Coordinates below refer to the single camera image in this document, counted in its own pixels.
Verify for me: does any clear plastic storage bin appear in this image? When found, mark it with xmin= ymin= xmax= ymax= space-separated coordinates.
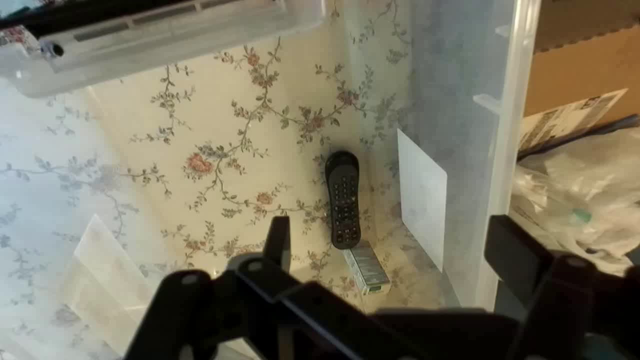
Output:
xmin=0 ymin=0 xmax=328 ymax=360
xmin=336 ymin=0 xmax=543 ymax=313

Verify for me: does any white paper label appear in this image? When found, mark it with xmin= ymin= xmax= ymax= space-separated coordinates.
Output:
xmin=395 ymin=126 xmax=449 ymax=273
xmin=64 ymin=212 xmax=159 ymax=356

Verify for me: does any crumpled clear plastic bag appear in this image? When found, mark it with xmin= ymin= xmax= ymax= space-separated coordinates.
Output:
xmin=507 ymin=125 xmax=640 ymax=277

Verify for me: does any brown cardboard box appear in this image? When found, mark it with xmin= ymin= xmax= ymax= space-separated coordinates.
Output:
xmin=522 ymin=0 xmax=640 ymax=134

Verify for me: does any small grey rectangular box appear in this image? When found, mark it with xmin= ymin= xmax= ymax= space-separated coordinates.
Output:
xmin=342 ymin=241 xmax=391 ymax=294

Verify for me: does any printed flat cardboard sheet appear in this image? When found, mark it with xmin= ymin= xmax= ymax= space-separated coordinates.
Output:
xmin=515 ymin=86 xmax=629 ymax=161

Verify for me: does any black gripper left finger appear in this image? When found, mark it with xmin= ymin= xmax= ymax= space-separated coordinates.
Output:
xmin=124 ymin=215 xmax=307 ymax=360

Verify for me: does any floral patterned tablecloth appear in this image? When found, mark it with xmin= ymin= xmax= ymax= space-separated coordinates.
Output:
xmin=0 ymin=0 xmax=467 ymax=360

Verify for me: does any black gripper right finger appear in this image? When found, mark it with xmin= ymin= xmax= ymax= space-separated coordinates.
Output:
xmin=484 ymin=215 xmax=640 ymax=360

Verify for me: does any black grey remote control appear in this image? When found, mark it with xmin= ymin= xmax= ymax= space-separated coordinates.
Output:
xmin=324 ymin=150 xmax=364 ymax=253

